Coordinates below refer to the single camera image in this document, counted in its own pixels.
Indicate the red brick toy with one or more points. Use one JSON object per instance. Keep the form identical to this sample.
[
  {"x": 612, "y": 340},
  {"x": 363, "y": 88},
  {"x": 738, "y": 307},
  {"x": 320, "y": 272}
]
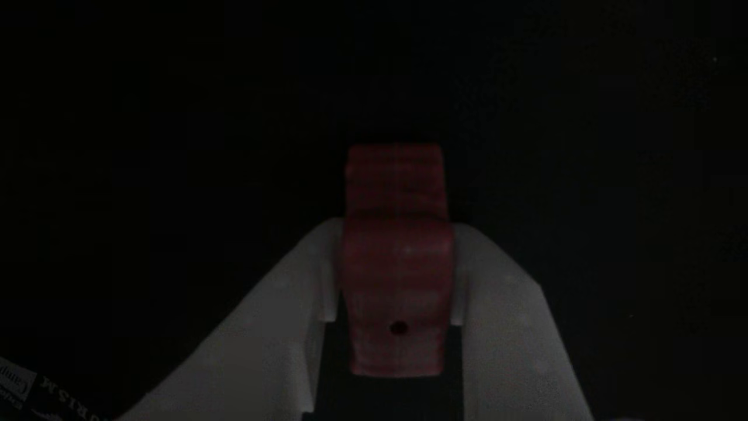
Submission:
[{"x": 397, "y": 257}]

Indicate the black desk mat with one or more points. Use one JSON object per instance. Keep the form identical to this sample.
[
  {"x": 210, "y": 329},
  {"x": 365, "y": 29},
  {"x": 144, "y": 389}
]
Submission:
[{"x": 146, "y": 146}]

